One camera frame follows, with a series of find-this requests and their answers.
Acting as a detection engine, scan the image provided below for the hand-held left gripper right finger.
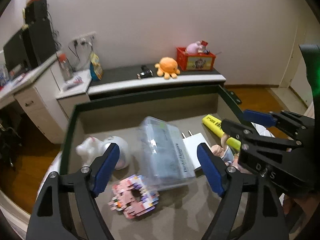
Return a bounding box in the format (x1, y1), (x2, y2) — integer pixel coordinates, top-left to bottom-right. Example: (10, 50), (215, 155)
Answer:
(197, 142), (292, 240)

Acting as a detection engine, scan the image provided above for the black metal bracket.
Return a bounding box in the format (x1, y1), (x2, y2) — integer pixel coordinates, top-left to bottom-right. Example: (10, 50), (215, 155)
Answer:
(225, 90), (243, 105)

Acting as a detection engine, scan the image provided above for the white desk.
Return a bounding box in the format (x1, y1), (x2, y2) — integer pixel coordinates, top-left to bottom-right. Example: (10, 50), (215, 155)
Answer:
(0, 51), (66, 144)

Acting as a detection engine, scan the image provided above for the pink pamphlet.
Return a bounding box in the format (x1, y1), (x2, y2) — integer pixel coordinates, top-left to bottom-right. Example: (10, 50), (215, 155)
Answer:
(63, 76), (84, 91)

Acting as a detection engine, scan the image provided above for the white side cabinet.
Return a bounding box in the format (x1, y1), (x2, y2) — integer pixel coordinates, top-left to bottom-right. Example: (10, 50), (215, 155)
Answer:
(55, 69), (92, 120)

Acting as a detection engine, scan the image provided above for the yellow highlighter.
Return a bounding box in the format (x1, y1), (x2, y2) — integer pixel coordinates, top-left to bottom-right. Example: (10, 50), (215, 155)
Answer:
(202, 114), (242, 149)

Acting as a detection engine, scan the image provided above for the pink plush toy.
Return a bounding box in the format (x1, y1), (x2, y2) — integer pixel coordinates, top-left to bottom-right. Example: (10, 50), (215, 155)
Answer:
(186, 41), (204, 54)

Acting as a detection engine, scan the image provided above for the black flashlight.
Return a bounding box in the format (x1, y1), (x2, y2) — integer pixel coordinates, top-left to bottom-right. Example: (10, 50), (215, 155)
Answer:
(137, 65), (153, 79)

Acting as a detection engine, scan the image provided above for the pink storage box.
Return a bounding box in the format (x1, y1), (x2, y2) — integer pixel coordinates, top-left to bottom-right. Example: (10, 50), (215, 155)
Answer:
(59, 84), (253, 240)

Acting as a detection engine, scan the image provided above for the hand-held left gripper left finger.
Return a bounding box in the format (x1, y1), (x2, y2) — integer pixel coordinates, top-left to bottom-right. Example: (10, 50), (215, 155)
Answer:
(26, 142), (120, 240)

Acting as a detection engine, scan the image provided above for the black power cable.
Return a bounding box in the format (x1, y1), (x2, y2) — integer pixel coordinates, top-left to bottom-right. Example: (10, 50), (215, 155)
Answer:
(67, 39), (94, 68)

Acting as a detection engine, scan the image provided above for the orange octopus plush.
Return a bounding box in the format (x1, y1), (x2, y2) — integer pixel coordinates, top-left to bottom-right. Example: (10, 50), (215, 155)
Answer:
(154, 57), (181, 80)

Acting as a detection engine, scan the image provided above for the person's right hand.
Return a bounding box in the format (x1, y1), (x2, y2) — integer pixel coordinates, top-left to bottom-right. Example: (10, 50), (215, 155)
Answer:
(282, 192), (307, 230)

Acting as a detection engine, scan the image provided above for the white cat figure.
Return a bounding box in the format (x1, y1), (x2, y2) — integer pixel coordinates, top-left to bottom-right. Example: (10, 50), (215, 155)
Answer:
(76, 136), (107, 166)

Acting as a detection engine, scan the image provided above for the yellow blue snack bag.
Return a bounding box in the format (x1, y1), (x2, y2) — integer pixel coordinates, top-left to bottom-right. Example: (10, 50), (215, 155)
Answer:
(89, 52), (104, 81)

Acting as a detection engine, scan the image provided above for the white charger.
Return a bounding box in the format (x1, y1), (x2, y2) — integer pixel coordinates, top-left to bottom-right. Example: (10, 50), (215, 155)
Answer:
(180, 129), (213, 173)

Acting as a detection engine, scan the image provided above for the red-capped water bottle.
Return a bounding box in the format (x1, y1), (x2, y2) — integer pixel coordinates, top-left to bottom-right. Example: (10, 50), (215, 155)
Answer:
(58, 53), (73, 81)

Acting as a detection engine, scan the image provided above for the black speaker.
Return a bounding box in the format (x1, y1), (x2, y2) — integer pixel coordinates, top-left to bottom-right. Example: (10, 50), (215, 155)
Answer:
(24, 0), (48, 25)

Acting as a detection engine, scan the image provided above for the white door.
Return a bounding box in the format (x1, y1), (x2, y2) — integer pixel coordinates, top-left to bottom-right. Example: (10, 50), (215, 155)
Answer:
(277, 22), (309, 89)

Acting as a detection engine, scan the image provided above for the black chair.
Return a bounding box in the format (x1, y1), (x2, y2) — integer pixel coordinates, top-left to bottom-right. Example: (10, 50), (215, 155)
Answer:
(0, 110), (23, 172)

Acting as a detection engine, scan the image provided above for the clear plastic box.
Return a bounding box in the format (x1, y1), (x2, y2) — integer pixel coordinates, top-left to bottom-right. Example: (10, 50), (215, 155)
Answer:
(137, 116), (196, 188)

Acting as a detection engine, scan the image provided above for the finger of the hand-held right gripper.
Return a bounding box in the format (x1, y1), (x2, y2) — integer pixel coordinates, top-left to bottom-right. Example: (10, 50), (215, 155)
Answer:
(242, 109), (313, 141)
(221, 119), (302, 151)

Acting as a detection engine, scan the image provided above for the red toy crate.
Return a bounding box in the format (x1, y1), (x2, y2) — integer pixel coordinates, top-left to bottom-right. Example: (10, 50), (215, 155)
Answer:
(176, 46), (217, 72)

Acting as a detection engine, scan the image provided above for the striped white tablecloth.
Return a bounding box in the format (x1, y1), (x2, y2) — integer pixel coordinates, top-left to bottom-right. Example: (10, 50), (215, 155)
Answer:
(40, 122), (290, 205)

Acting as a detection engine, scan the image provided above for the pink block toy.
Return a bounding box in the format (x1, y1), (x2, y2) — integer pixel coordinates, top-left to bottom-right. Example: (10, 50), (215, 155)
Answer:
(108, 174), (160, 221)

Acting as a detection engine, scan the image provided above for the pink doll figurine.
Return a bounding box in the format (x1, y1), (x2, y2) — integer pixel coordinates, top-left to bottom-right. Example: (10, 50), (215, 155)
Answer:
(211, 132), (241, 173)

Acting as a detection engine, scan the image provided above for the white wall outlet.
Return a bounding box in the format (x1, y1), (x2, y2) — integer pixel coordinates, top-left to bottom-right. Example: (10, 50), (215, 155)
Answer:
(72, 31), (97, 46)

